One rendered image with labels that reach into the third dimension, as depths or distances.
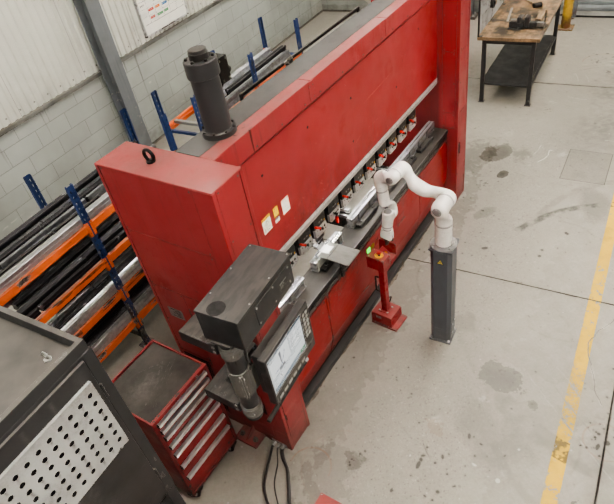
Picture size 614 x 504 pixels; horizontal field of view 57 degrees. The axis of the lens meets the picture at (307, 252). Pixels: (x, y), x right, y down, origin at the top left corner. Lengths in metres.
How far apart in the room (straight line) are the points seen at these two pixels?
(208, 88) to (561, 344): 3.38
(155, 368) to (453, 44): 3.70
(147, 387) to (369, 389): 1.76
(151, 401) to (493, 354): 2.66
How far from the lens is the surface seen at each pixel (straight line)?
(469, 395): 4.55
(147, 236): 3.38
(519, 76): 8.27
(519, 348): 4.87
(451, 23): 5.39
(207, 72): 2.98
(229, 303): 2.61
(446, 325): 4.68
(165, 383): 3.71
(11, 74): 7.16
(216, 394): 3.24
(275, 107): 3.34
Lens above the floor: 3.72
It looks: 40 degrees down
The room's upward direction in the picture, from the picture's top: 11 degrees counter-clockwise
